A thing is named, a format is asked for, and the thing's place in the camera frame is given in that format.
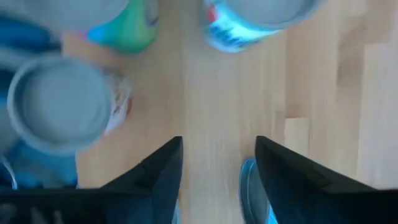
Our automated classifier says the can with blue label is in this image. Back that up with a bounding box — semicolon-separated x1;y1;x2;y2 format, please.
201;0;324;54

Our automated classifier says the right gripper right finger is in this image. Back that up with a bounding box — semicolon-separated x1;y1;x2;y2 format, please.
254;136;398;224

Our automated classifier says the can with vegetable picture label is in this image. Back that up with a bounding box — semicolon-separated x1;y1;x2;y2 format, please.
18;0;160;54

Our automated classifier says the can with white red label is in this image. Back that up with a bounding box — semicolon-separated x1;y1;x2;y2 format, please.
6;55;134;156

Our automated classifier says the can with yellow red label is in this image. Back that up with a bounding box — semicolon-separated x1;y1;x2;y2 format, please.
238;157;278;224

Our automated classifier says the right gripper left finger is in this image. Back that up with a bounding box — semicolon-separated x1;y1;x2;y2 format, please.
0;136;184;224

